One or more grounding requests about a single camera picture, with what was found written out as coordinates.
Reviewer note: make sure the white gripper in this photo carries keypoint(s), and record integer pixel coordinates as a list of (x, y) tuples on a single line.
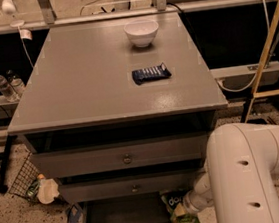
[(191, 203)]

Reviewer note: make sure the green rice chip bag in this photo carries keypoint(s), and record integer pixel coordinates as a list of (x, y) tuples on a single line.
[(171, 200)]

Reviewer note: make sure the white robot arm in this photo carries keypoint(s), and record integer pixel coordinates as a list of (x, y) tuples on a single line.
[(241, 162)]

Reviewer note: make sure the top grey drawer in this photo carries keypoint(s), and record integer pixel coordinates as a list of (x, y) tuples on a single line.
[(121, 156)]

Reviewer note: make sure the open bottom grey drawer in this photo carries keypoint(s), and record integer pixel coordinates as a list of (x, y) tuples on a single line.
[(147, 208)]

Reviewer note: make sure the middle grey drawer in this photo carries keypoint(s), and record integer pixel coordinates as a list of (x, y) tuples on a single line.
[(112, 188)]

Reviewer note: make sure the grey drawer cabinet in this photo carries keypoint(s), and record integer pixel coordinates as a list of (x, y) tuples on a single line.
[(81, 93)]

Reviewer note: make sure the white crumpled bag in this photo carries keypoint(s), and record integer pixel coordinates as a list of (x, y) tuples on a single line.
[(48, 191)]

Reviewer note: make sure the dark blue snack packet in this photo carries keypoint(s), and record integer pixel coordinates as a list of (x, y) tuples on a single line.
[(150, 74)]

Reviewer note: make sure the black metal leg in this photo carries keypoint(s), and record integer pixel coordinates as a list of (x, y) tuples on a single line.
[(4, 163)]

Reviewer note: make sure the white ceramic bowl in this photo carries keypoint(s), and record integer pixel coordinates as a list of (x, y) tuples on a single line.
[(140, 32)]

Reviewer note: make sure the clear water bottle right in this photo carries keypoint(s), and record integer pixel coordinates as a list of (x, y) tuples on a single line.
[(16, 82)]

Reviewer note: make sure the clear water bottle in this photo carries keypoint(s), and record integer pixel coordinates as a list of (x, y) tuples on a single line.
[(16, 82), (7, 90)]

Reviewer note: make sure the clear water bottle left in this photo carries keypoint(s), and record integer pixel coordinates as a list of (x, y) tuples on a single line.
[(7, 90)]

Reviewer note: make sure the white round device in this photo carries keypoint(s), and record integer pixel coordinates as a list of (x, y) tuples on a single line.
[(8, 7)]

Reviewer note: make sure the black wire basket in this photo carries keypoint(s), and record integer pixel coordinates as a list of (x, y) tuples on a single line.
[(26, 184)]

